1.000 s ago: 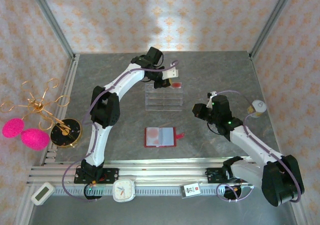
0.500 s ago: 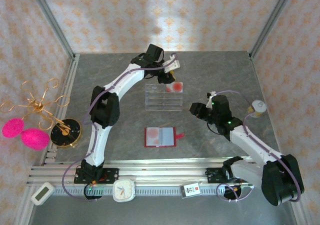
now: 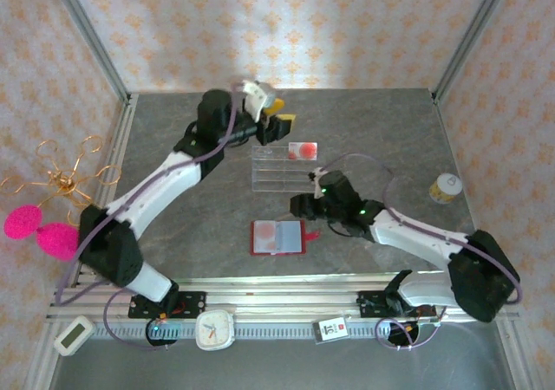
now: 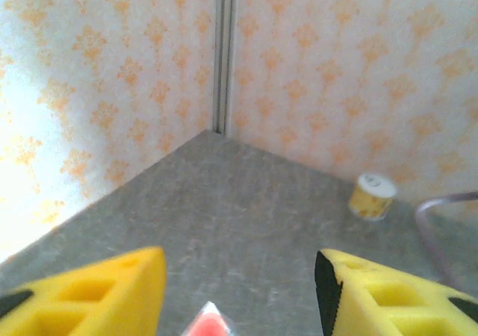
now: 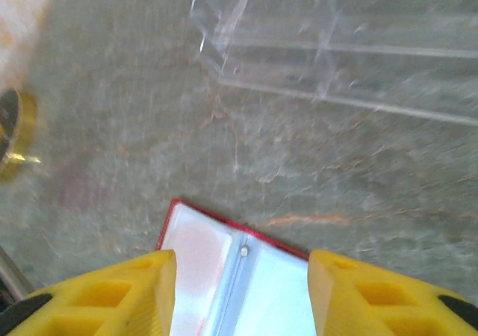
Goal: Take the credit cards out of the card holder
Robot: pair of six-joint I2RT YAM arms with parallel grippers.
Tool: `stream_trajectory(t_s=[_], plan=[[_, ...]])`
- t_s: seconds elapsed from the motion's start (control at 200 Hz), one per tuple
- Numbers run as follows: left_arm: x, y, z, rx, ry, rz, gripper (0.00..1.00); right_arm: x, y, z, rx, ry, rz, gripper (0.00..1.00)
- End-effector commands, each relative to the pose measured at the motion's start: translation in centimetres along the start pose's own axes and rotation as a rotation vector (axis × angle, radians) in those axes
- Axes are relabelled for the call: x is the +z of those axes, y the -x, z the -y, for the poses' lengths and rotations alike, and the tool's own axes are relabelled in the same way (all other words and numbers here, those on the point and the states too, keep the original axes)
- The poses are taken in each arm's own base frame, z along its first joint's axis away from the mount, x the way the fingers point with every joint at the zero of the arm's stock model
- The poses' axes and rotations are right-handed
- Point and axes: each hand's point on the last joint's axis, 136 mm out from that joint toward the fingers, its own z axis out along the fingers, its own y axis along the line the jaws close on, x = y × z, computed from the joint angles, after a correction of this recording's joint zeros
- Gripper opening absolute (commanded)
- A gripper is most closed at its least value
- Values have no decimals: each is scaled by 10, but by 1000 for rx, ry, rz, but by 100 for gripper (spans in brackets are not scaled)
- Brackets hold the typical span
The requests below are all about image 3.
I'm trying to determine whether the aluminium side rail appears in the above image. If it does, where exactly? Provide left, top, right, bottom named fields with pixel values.
left=71, top=94, right=140, bottom=287
left=433, top=97, right=493, bottom=278

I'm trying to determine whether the red card holder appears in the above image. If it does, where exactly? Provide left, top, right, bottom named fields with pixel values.
left=250, top=219, right=322, bottom=257

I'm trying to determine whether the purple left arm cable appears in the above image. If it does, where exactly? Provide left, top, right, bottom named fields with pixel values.
left=54, top=81, right=261, bottom=352

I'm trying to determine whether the black round controller board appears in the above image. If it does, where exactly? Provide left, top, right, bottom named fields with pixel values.
left=145, top=318, right=183, bottom=348
left=381, top=318, right=424, bottom=350

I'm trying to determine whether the aluminium mounting rail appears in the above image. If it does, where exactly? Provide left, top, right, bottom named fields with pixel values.
left=47, top=276, right=521, bottom=322

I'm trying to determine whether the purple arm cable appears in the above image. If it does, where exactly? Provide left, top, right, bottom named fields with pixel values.
left=54, top=81, right=261, bottom=352
left=323, top=153, right=524, bottom=353

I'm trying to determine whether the small yellow white jar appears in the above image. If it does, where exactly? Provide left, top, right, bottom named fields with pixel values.
left=428, top=172, right=463, bottom=205

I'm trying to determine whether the white digital timer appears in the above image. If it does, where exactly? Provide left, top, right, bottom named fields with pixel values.
left=53, top=315, right=96, bottom=357

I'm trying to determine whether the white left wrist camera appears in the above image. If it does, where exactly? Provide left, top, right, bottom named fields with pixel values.
left=241, top=80, right=277, bottom=121

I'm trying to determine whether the small white label card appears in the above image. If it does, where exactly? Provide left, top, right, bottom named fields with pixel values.
left=312, top=315, right=351, bottom=346

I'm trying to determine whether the pink pompom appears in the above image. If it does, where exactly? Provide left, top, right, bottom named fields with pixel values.
left=3, top=205, right=43, bottom=239
left=36, top=222, right=82, bottom=261

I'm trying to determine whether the gold jewelry stand black base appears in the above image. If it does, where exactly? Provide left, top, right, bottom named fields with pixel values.
left=0, top=134, right=122, bottom=226

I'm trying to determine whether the white square alarm clock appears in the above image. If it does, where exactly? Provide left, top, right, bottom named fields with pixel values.
left=194, top=309, right=237, bottom=351

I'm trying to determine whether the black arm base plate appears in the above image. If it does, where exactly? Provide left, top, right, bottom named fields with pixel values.
left=128, top=291, right=207, bottom=320
left=357, top=289, right=434, bottom=318

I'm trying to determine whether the grey slotted cable tray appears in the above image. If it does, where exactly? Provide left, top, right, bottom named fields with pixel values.
left=93, top=322, right=434, bottom=342

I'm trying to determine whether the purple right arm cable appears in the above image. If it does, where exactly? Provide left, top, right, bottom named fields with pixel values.
left=323, top=153, right=524, bottom=353

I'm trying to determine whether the aluminium corner post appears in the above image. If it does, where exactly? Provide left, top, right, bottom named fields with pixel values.
left=47, top=0, right=134, bottom=105
left=433, top=0, right=515, bottom=103

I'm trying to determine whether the clear acrylic drawer box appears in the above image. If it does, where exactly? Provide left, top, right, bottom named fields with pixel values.
left=251, top=145, right=321, bottom=193

